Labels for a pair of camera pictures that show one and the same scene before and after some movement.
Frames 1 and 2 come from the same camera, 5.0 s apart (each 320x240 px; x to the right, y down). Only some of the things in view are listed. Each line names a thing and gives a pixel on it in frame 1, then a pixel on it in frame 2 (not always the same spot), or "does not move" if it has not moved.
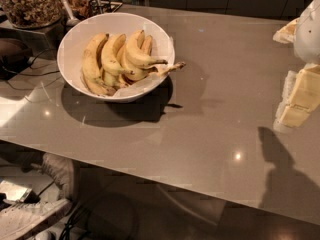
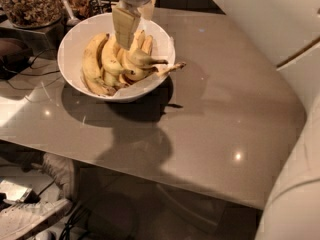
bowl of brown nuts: [31, 6] does not move
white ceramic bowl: [73, 44] does not move
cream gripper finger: [286, 34] -> [146, 10]
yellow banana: [90, 68] does not move
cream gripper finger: [300, 98] -> [126, 25]
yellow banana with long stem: [132, 73] does not move
